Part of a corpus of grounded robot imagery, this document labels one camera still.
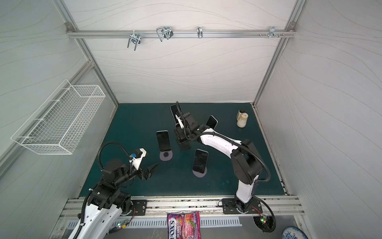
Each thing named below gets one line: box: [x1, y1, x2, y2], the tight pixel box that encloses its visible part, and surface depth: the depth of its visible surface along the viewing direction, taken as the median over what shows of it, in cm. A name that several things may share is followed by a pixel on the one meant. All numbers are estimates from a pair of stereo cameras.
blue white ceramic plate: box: [281, 226, 309, 239], surface depth 66 cm
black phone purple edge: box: [205, 114, 219, 130], surface depth 93 cm
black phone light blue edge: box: [155, 129, 172, 151], surface depth 86 cm
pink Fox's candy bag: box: [166, 211, 202, 239], surface depth 69 cm
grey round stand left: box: [159, 150, 173, 162], surface depth 94 cm
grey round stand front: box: [191, 166, 208, 178], surface depth 85 cm
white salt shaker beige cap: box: [236, 112, 249, 128], surface depth 106 cm
